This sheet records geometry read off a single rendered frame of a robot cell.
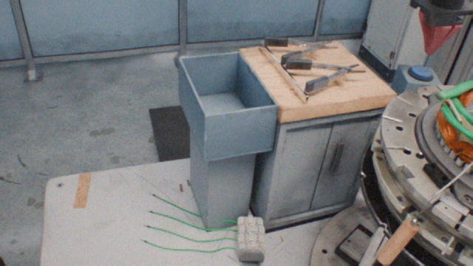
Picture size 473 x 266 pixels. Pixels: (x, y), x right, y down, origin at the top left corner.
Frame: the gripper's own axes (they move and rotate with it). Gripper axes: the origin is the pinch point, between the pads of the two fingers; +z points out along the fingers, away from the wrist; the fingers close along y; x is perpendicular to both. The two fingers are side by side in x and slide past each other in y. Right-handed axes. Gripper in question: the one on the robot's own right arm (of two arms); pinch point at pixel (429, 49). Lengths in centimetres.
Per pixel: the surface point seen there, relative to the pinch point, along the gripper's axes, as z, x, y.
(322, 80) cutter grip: -2.6, -8.1, -26.5
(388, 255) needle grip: 3.9, -33.0, -29.2
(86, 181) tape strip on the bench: 27, 10, -66
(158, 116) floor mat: 108, 132, -41
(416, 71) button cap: 4.0, -0.6, -2.0
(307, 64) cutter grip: -2.1, -2.7, -26.5
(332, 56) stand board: 1.0, 3.4, -18.4
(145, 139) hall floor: 109, 115, -51
